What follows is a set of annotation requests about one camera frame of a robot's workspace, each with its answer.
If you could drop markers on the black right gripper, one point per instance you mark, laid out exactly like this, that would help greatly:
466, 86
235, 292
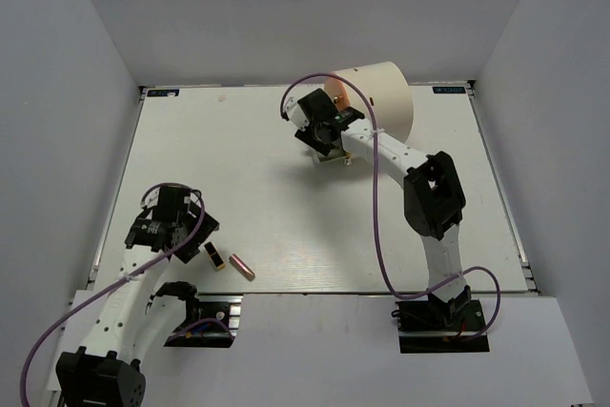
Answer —
306, 137

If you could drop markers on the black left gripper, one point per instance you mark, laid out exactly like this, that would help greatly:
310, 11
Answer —
211, 225

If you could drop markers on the mint green drawer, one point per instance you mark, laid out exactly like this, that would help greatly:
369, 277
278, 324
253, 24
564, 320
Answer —
335, 154

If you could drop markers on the black gold lipstick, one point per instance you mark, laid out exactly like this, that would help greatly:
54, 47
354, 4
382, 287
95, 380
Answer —
215, 256

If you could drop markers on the cream round drawer organizer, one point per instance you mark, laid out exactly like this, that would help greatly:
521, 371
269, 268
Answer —
388, 94

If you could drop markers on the rose gold lipstick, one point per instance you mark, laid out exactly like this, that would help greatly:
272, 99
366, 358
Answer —
242, 267

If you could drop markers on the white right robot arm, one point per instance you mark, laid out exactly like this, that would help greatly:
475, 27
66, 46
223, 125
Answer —
433, 198

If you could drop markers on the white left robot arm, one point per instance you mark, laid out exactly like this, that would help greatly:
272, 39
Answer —
139, 310

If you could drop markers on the blue table sticker right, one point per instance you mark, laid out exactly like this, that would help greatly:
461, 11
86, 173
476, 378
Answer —
448, 89

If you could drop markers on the blue table sticker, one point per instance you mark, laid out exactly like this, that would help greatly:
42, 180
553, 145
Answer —
163, 92
448, 89

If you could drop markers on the blue table sticker left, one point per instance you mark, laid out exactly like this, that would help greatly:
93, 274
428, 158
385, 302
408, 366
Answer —
163, 92

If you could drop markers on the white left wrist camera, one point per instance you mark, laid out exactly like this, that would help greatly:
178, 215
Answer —
149, 200

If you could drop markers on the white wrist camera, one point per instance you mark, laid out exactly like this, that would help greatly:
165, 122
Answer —
149, 200
295, 114

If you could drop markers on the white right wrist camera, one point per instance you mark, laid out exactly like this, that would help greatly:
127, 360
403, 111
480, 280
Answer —
295, 114

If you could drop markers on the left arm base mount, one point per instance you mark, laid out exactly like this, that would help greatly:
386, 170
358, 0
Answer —
210, 321

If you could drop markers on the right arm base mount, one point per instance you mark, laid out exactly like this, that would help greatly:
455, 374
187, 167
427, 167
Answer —
422, 332

